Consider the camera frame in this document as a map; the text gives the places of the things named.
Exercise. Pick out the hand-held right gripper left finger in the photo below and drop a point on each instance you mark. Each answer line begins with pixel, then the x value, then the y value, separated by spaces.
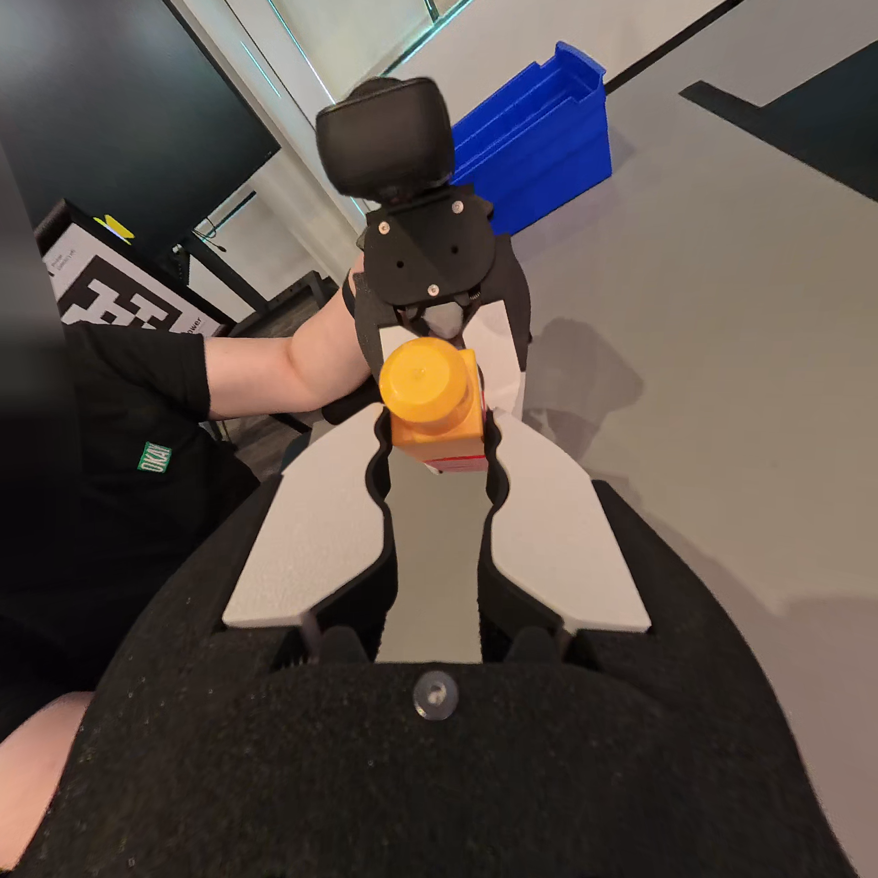
pixel 308 549

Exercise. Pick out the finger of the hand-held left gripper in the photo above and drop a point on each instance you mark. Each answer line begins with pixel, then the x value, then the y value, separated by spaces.
pixel 392 337
pixel 501 357

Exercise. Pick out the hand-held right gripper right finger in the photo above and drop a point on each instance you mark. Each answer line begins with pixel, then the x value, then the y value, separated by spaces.
pixel 562 549

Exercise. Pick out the yellow mega block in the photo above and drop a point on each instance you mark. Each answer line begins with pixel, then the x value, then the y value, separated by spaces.
pixel 418 374

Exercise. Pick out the red mega block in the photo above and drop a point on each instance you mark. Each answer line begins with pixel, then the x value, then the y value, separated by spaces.
pixel 463 464

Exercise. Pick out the blue plastic bin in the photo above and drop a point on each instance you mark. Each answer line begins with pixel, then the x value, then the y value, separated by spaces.
pixel 542 137

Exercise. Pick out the black wristband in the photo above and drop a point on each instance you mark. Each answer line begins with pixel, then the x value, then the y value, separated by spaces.
pixel 348 298

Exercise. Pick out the black monitor stand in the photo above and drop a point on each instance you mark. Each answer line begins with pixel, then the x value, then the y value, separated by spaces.
pixel 226 274

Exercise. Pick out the glass window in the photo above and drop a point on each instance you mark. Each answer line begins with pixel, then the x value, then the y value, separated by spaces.
pixel 357 27

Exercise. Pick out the framed marker sign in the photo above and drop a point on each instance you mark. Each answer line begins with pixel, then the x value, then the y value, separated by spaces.
pixel 116 295

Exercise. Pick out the black monitor screen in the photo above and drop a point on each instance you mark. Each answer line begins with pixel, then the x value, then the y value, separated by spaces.
pixel 123 103

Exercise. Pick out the person's bare knee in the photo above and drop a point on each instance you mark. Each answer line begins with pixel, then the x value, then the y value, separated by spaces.
pixel 34 761

